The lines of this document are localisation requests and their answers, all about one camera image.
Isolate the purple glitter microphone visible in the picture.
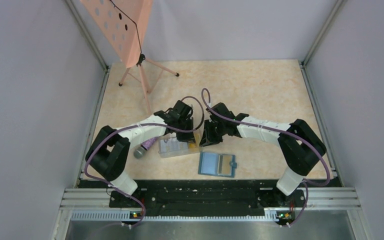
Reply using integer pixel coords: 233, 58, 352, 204
133, 137, 159, 159

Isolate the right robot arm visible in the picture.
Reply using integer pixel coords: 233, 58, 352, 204
199, 102, 327, 206

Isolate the pink music stand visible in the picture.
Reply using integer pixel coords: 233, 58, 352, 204
81, 0, 180, 114

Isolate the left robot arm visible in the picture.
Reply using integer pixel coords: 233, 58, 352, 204
85, 100, 194, 207

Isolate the gold credit card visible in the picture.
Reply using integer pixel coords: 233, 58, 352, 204
218, 154, 233, 176
192, 132, 202, 147

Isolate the clear plastic card box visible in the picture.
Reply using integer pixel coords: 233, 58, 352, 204
158, 131, 202, 158

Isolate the blue leather card holder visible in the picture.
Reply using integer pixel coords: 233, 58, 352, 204
197, 152, 237, 178

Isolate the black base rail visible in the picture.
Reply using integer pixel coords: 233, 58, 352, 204
61, 180, 341, 220

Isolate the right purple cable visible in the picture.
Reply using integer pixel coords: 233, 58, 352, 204
200, 88, 332, 229

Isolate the silver credit card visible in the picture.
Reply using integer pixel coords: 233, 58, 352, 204
159, 137, 183, 154

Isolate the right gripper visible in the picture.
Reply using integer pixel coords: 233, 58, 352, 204
200, 119, 227, 147

